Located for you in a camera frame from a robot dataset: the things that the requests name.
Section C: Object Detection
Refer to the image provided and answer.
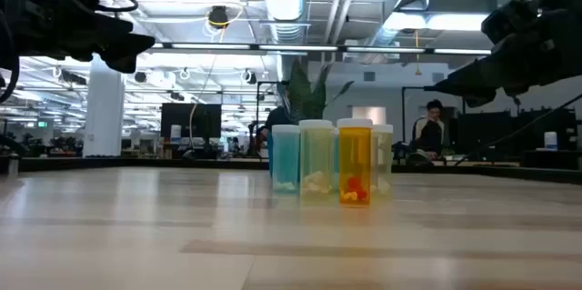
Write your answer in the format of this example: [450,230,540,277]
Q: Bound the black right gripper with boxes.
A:
[430,0,582,109]

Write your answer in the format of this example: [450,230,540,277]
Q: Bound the person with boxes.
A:
[258,81,293,157]
[411,98,447,160]

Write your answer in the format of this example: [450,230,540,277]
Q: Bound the pale yellow pill bottle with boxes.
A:
[370,124,395,196]

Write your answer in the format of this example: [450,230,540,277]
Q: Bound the black ceiling-hung device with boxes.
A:
[207,5,230,30]

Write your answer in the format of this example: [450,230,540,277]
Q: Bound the green pill bottle white cap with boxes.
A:
[298,119,336,198]

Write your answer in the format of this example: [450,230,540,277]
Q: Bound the orange pill bottle white cap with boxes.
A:
[336,117,374,206]

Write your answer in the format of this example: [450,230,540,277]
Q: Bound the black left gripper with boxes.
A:
[17,11,156,75]

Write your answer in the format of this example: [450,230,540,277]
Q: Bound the white room column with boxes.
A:
[83,53,125,158]

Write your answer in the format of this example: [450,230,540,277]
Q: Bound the black aluminium table frame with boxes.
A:
[0,153,582,186]

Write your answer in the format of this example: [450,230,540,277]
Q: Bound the long linear ceiling light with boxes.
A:
[152,42,492,55]

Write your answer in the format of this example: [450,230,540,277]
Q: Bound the black desk monitor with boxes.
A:
[518,106,578,151]
[457,108,518,151]

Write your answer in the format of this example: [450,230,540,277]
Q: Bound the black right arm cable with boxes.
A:
[449,93,582,167]

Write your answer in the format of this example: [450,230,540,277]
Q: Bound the black wall screen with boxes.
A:
[160,102,223,139]

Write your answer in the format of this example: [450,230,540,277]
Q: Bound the teal pill bottle white cap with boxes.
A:
[271,124,301,194]

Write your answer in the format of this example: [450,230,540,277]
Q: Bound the snake plant in white pot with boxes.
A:
[288,58,355,123]

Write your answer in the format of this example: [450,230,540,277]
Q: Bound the yellow hanging cord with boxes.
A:
[412,29,422,76]

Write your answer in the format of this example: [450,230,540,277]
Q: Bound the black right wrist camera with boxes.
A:
[480,0,551,48]

